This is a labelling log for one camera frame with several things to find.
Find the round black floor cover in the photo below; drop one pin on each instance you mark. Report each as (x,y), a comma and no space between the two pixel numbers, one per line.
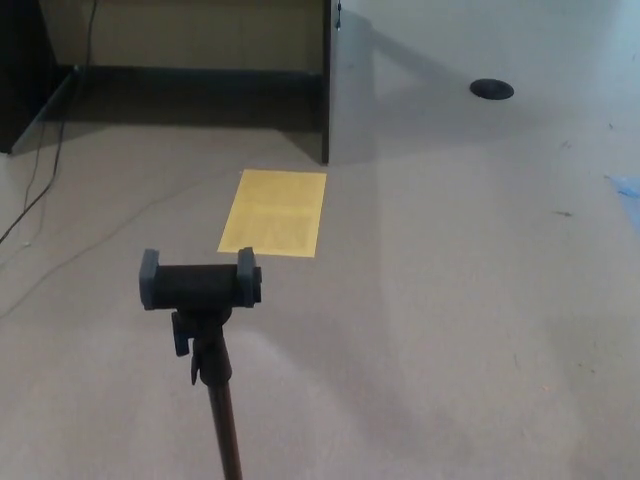
(491,89)

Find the black tripod with phone clamp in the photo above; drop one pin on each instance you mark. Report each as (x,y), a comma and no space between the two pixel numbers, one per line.
(200,286)

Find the dark wooden desk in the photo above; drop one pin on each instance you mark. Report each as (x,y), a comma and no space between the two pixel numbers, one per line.
(190,80)

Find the yellow paper sheet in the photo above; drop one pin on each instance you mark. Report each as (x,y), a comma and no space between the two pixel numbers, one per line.
(274,214)

